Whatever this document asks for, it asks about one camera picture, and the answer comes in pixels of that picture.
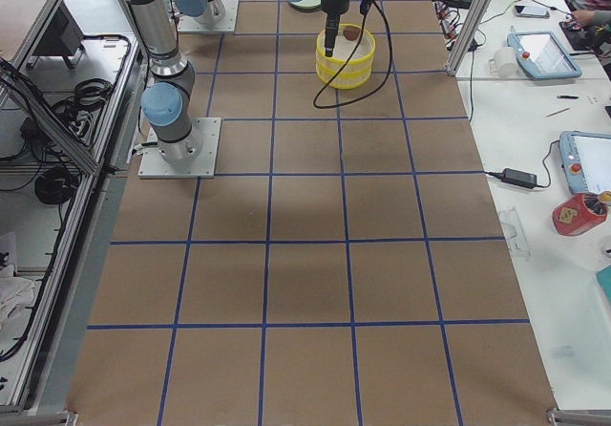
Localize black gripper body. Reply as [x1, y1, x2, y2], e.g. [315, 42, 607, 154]
[321, 0, 350, 28]

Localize brown steamed bun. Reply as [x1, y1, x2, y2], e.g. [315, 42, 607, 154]
[342, 25, 360, 41]

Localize yellow steamer layer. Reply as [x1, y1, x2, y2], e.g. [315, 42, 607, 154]
[316, 61, 372, 90]
[315, 24, 376, 65]

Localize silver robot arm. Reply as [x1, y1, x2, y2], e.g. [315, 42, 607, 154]
[125, 0, 301, 161]

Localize light green plate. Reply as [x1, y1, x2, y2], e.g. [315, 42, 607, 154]
[289, 0, 322, 12]

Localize white tape roll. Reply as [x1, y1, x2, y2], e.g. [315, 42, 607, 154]
[488, 46, 518, 78]

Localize smartphone on table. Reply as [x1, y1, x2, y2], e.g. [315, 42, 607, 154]
[513, 5, 550, 18]

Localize far blue teach pendant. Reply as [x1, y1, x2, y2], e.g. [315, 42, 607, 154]
[507, 32, 582, 80]

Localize blue teach pendant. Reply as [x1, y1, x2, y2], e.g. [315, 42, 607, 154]
[507, 32, 582, 80]
[559, 131, 610, 194]

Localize small black power brick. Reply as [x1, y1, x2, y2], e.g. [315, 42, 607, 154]
[500, 168, 537, 189]

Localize near blue teach pendant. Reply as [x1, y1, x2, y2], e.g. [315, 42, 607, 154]
[559, 131, 610, 194]

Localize red round tin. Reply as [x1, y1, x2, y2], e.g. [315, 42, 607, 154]
[552, 191, 610, 237]

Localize white crumpled cloth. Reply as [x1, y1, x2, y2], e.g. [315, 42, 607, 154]
[1, 264, 35, 327]

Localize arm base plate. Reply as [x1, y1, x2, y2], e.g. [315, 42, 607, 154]
[138, 117, 221, 179]
[175, 0, 239, 34]

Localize aluminium frame post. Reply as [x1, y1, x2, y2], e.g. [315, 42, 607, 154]
[445, 0, 492, 76]

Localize black coiled cables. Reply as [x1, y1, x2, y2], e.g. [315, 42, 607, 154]
[33, 165, 73, 205]

